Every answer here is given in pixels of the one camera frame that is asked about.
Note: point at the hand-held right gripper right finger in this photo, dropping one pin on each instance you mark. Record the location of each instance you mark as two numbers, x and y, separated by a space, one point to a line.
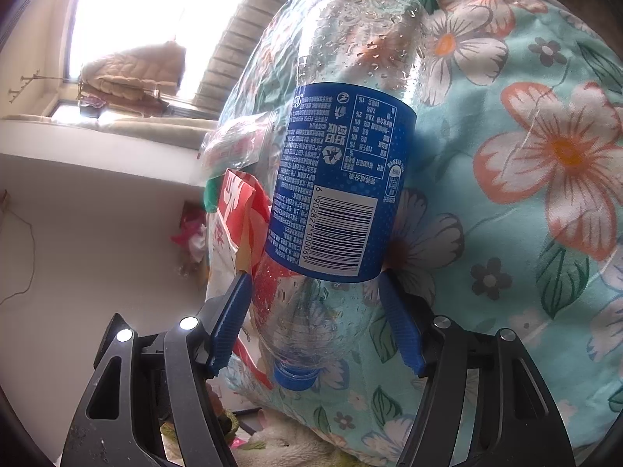
401 323

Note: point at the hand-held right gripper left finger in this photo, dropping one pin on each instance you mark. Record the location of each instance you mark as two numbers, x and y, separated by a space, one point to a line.
228 326

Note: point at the clear bottle with blue label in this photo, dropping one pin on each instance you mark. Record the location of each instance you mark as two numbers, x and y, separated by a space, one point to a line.
340 180

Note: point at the pink bag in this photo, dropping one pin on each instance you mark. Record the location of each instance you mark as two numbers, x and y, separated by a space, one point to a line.
192 238

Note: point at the red and white snack packet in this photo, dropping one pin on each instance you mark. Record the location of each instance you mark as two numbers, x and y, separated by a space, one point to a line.
236 224

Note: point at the floral teal blanket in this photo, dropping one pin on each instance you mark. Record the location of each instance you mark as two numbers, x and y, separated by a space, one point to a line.
511 214

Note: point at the clear plastic bag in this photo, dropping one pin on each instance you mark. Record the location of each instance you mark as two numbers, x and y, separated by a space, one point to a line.
238 146

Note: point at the beige quilted jacket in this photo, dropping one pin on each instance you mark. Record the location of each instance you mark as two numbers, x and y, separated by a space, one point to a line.
131 73

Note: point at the grey corrugated roof panel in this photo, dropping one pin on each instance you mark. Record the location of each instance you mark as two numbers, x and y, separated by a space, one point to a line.
243 39

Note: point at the metal wall hooks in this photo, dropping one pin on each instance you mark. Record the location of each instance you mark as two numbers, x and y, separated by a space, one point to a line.
22 88

